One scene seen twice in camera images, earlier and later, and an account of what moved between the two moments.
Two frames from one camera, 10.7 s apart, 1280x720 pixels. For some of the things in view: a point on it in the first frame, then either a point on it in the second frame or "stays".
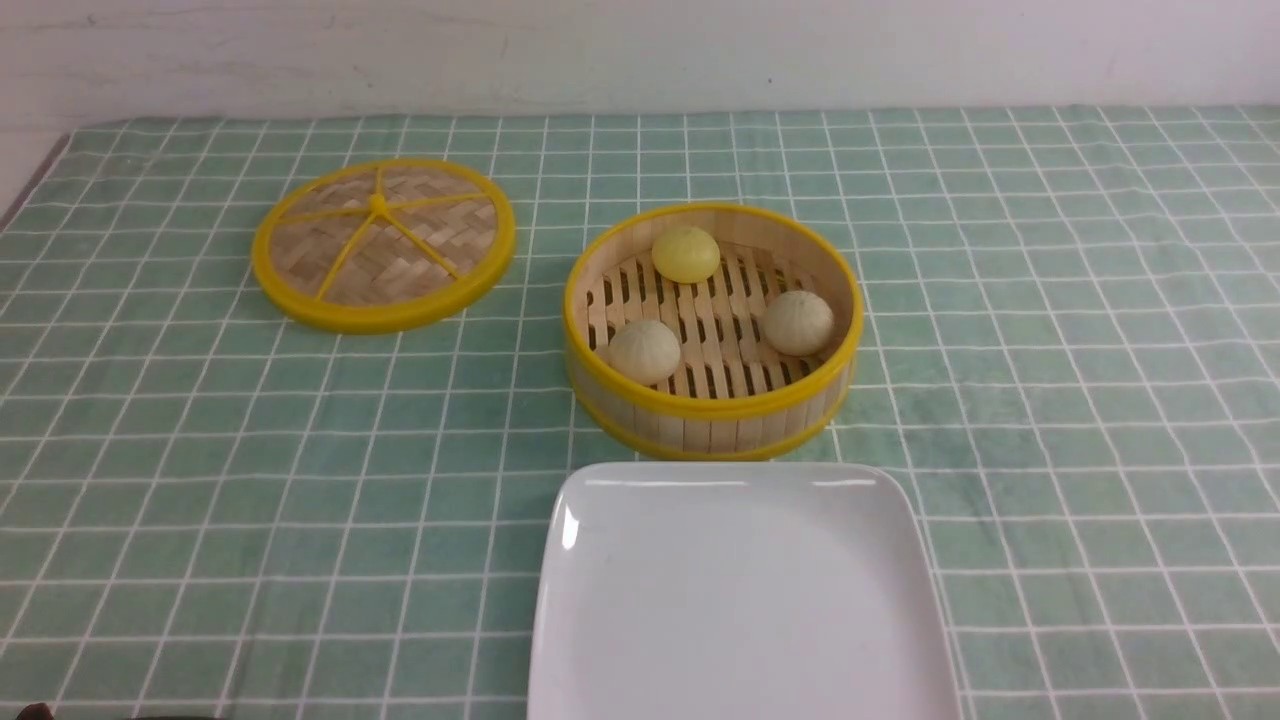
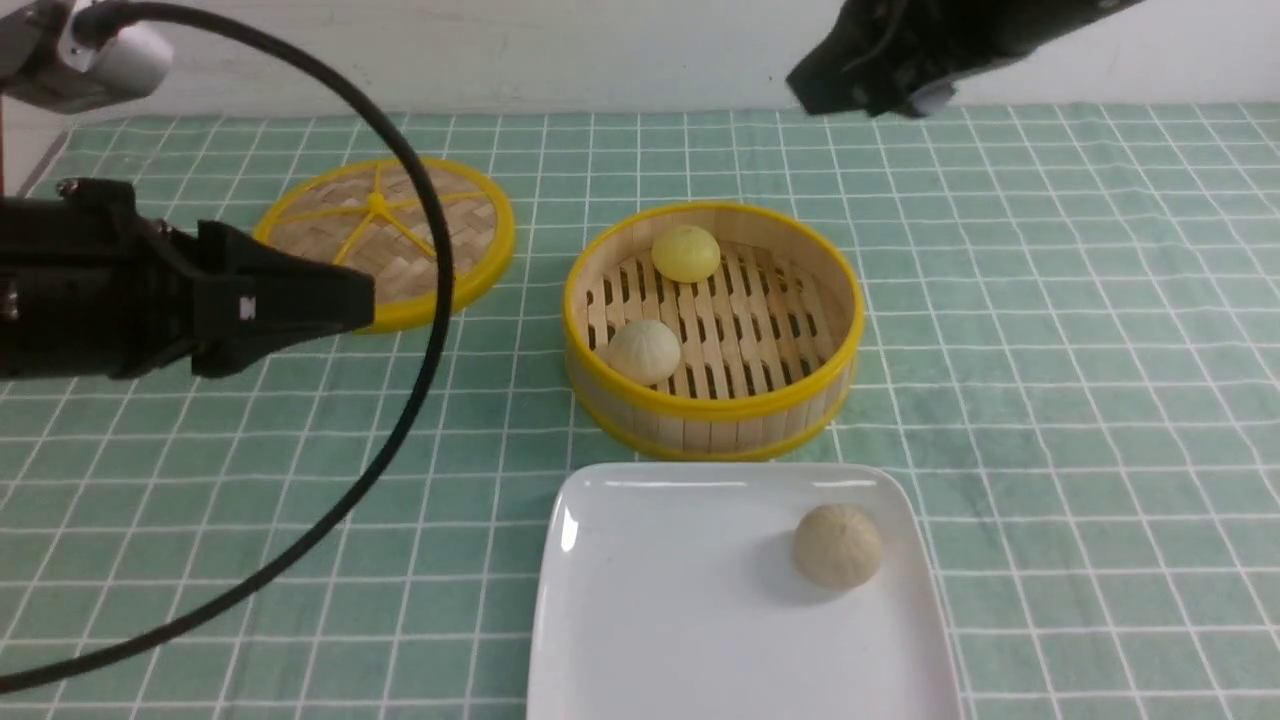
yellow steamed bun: [686, 255] stays
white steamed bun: [645, 350] stays
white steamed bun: [798, 323] to [837, 546]
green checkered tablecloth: [214, 509] stays
